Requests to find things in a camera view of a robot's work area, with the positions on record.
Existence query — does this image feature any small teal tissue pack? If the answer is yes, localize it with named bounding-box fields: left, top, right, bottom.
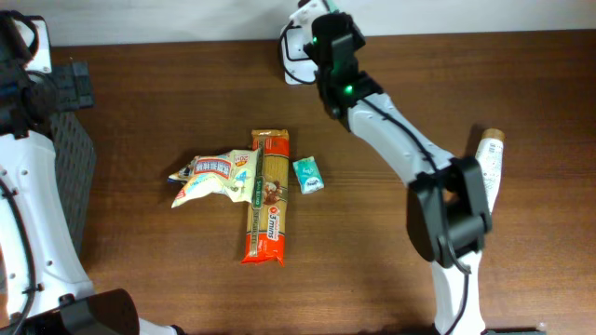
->
left=292, top=156, right=324, bottom=194

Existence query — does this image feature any cream snack bag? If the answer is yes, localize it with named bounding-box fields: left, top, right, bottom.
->
left=168, top=150, right=259, bottom=208

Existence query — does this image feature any white tube with cork cap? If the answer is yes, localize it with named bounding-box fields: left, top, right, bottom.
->
left=475, top=128, right=505, bottom=212

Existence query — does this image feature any orange spaghetti packet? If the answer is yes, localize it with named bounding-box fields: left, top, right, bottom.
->
left=242, top=129, right=290, bottom=263

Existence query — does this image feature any teal wet wipes pack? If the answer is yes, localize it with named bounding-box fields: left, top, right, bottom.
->
left=321, top=0, right=341, bottom=13

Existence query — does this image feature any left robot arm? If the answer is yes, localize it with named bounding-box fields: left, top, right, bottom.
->
left=1, top=9, right=182, bottom=334

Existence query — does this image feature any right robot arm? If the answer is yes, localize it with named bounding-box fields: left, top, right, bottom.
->
left=305, top=12, right=493, bottom=334

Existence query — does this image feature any white barcode scanner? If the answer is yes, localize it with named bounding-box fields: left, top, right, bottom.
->
left=278, top=21, right=318, bottom=86

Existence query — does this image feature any grey plastic basket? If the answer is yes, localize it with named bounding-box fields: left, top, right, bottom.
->
left=50, top=113, right=97, bottom=254

